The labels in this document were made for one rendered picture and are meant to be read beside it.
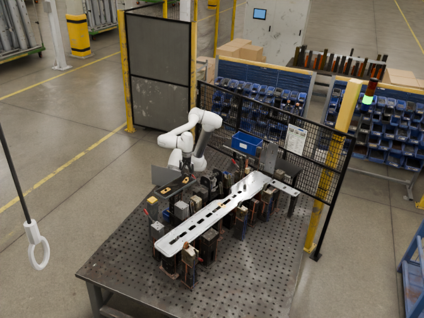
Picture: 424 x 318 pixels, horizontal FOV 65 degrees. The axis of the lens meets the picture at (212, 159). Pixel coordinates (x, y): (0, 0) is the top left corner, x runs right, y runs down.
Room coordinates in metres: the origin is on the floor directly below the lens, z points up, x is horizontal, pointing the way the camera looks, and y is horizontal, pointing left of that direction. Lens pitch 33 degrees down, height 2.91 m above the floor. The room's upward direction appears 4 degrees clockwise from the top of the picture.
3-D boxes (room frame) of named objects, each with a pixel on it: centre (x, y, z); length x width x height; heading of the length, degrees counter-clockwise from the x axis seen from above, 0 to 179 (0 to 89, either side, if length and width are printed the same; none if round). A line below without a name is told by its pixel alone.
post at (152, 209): (2.06, 0.45, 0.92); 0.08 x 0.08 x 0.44; 51
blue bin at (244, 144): (3.19, -0.37, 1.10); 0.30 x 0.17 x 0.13; 58
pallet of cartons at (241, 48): (7.58, -0.52, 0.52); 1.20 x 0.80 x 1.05; 157
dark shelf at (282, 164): (3.06, -0.52, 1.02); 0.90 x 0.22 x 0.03; 51
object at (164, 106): (5.06, 0.91, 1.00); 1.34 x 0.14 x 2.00; 70
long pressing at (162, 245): (2.22, -0.11, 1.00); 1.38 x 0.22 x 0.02; 141
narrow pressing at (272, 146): (2.80, -0.58, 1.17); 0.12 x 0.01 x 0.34; 51
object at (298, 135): (2.97, -0.83, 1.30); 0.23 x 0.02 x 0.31; 51
